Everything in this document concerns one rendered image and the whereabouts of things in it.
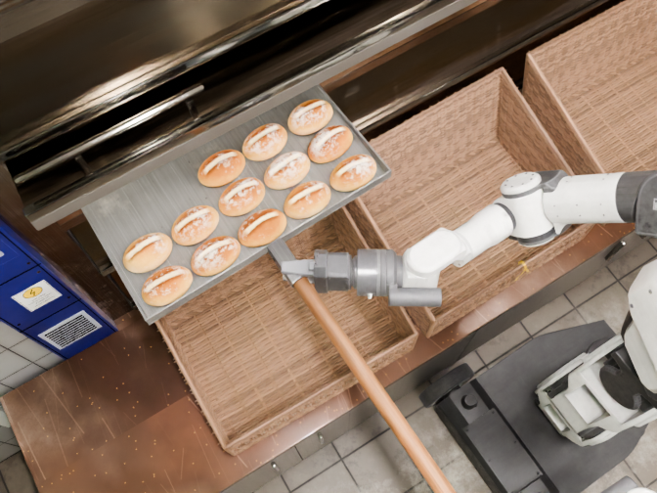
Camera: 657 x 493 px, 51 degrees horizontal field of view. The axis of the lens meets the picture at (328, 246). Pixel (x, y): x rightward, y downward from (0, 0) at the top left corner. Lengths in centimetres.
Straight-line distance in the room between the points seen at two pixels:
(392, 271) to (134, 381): 93
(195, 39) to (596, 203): 75
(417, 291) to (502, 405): 112
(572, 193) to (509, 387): 112
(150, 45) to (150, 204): 36
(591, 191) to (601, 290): 142
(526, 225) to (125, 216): 78
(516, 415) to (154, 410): 113
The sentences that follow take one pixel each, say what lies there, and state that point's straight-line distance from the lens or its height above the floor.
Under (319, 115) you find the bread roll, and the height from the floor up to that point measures 123.
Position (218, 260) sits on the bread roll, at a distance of 128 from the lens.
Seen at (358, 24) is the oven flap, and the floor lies 141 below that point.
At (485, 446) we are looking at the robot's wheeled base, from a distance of 226.
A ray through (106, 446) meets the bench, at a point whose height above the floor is 58.
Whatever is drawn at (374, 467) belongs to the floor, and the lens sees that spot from 241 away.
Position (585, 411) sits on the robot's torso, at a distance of 180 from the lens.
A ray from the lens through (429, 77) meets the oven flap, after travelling 178.
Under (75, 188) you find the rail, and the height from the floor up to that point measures 144.
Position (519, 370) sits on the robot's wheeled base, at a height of 17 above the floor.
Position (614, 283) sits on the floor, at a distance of 273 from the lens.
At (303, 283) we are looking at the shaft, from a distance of 126.
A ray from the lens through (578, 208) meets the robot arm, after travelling 133.
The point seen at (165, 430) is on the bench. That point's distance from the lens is 189.
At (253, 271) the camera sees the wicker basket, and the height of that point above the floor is 62.
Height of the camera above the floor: 240
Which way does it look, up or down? 68 degrees down
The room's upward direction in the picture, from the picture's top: 3 degrees counter-clockwise
